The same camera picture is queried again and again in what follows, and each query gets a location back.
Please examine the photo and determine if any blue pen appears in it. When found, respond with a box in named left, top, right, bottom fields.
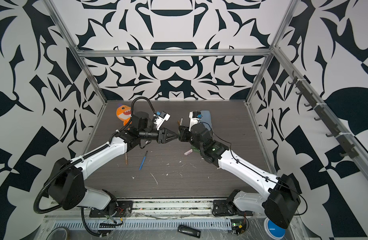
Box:
left=139, top=151, right=148, bottom=171

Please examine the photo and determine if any green pen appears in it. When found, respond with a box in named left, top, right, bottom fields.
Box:
left=191, top=146, right=200, bottom=153

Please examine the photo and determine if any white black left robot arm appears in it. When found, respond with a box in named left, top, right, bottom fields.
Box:
left=33, top=97, right=178, bottom=238

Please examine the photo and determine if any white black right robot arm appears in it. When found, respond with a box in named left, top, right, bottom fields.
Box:
left=178, top=123, right=304, bottom=229

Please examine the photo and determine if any light blue pencil case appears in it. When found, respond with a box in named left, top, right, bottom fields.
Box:
left=199, top=110, right=213, bottom=133

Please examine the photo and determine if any orange shark plush toy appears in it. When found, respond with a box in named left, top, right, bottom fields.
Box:
left=116, top=104, right=131, bottom=126

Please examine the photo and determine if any black remote device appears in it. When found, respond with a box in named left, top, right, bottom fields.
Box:
left=177, top=225, right=201, bottom=239

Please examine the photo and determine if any clear tape roll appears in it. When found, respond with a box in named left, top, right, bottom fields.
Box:
left=46, top=227, right=70, bottom=240

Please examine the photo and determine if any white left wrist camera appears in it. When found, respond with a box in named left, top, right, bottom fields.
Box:
left=153, top=112, right=170, bottom=130

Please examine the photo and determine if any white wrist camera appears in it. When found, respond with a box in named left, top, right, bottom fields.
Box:
left=189, top=111, right=202, bottom=131
left=153, top=112, right=170, bottom=130

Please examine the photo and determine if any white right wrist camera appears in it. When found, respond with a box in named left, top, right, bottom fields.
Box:
left=189, top=111, right=202, bottom=131

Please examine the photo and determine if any grey slotted cable duct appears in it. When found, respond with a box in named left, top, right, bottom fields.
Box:
left=52, top=219, right=232, bottom=231

